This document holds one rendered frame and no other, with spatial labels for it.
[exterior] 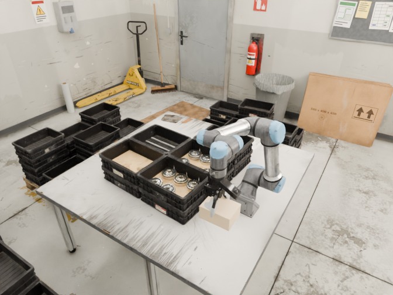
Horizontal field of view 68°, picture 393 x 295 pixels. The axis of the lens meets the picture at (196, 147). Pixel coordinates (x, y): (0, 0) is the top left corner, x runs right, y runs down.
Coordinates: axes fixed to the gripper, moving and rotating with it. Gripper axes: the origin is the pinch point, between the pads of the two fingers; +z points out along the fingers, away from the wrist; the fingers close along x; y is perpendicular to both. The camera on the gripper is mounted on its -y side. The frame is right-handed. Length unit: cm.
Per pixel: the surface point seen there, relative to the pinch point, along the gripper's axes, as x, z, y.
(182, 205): -11.2, 22.6, 30.6
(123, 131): -120, 72, 194
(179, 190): -26, 27, 43
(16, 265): 56, 60, 112
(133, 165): -30, 27, 87
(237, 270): -1.1, 39.7, -12.1
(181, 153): -58, 22, 64
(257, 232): -32, 40, -11
